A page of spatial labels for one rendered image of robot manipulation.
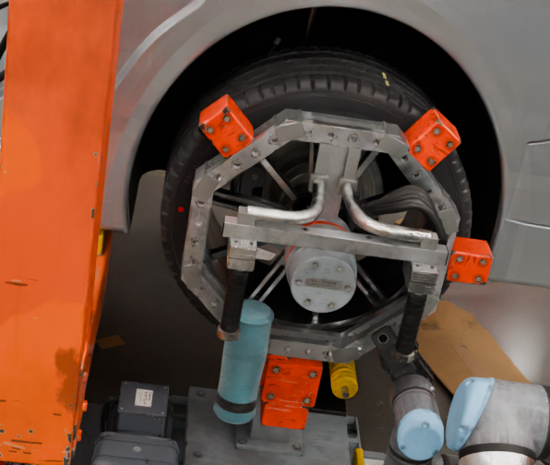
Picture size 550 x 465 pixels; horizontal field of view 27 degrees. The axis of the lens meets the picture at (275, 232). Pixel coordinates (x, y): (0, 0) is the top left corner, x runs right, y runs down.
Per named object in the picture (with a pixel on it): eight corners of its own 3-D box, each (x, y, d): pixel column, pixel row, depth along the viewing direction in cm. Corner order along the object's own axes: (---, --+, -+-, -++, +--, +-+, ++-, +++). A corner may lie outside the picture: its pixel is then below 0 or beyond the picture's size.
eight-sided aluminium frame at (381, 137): (415, 357, 257) (474, 134, 231) (420, 375, 251) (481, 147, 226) (172, 327, 251) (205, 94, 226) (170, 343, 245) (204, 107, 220)
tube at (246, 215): (325, 191, 230) (334, 143, 225) (331, 237, 213) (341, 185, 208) (237, 179, 228) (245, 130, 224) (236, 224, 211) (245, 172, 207)
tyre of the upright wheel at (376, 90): (509, 206, 268) (346, -18, 242) (532, 256, 247) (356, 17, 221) (280, 351, 285) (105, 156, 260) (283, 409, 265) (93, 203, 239)
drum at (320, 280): (343, 267, 245) (356, 208, 239) (352, 321, 227) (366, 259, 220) (278, 258, 244) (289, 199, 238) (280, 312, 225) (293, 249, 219)
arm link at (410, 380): (382, 399, 232) (423, 376, 230) (379, 386, 237) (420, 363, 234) (406, 429, 236) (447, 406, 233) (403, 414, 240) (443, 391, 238)
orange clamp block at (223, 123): (254, 126, 231) (227, 92, 227) (255, 142, 224) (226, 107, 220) (226, 145, 233) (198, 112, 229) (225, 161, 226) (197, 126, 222)
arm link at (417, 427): (392, 461, 224) (403, 420, 219) (385, 422, 235) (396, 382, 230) (439, 467, 225) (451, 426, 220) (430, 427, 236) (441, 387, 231)
